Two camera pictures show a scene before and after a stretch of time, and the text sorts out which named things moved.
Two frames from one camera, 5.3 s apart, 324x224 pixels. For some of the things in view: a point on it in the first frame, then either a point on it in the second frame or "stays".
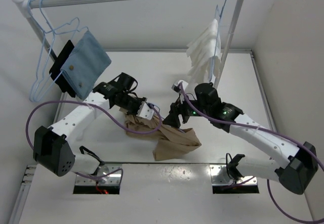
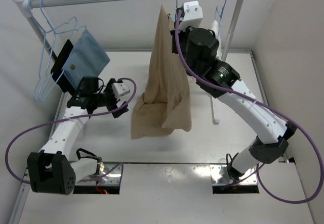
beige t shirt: [170, 141] → [164, 106]
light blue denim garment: [86, 62] stays
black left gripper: [140, 100] → [109, 89]
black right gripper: [173, 120] → [174, 47]
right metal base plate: [220, 176] stays
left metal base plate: [106, 174] stays
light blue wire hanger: [158, 108] → [176, 2]
